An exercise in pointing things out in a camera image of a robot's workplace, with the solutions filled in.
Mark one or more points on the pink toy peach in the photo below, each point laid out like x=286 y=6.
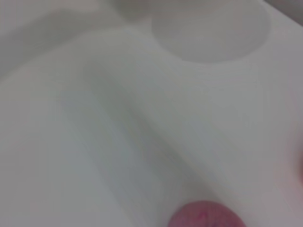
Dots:
x=208 y=216

